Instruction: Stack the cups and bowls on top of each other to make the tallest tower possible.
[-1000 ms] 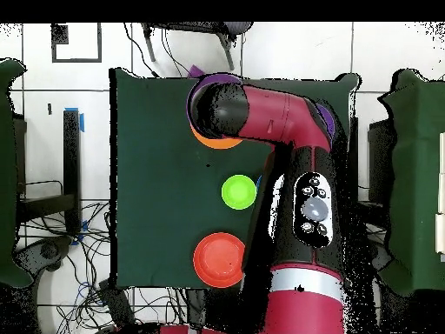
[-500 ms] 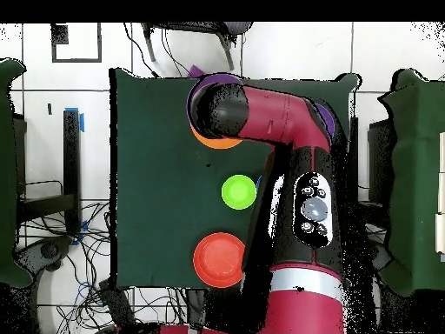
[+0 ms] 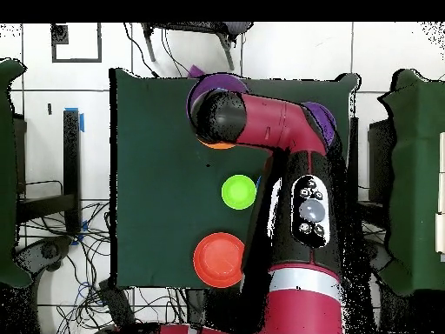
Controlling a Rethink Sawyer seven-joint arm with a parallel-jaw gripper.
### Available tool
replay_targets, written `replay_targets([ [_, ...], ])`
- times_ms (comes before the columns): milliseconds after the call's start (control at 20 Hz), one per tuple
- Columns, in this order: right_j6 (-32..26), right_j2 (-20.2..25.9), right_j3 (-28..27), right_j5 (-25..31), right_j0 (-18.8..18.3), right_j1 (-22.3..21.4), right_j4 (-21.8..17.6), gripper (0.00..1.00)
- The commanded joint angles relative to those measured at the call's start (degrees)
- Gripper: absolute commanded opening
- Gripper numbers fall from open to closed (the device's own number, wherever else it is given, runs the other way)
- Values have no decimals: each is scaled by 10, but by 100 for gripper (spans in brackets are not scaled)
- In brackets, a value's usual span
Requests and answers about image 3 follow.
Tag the small green plastic bowl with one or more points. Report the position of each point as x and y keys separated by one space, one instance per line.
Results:
x=239 y=192

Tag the blue plastic bowl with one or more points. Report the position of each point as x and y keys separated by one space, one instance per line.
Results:
x=258 y=181

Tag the large orange plastic bowl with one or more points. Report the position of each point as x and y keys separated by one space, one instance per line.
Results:
x=217 y=145

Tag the large red plastic bowl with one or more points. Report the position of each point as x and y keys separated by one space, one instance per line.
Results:
x=217 y=260

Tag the purple plastic bowl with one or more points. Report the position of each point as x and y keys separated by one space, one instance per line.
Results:
x=326 y=120
x=215 y=81

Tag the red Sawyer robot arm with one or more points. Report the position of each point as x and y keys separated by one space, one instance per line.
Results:
x=271 y=121

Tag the dark green tablecloth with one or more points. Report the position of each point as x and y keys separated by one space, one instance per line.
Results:
x=156 y=139

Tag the small purple object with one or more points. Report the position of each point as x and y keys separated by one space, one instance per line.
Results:
x=194 y=71

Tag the black stand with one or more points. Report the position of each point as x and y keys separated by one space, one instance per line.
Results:
x=380 y=156
x=71 y=156

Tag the grey chair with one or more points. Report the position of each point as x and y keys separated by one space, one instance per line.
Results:
x=240 y=28

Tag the black power adapter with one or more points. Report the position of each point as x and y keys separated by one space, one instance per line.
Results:
x=116 y=302

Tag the dark grey stand base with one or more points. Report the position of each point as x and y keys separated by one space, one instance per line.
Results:
x=384 y=261
x=45 y=250

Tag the green-clothed side table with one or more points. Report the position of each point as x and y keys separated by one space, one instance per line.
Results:
x=7 y=174
x=417 y=174

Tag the white box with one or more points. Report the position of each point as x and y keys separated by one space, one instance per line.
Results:
x=441 y=156

